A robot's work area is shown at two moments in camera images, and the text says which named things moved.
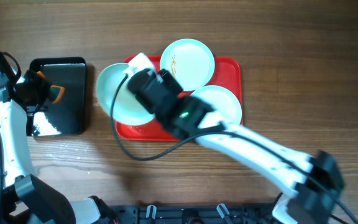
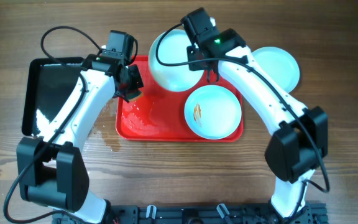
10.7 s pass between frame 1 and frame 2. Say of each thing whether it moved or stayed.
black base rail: stayed
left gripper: moved
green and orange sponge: moved
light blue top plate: moved
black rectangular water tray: stayed
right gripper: moved
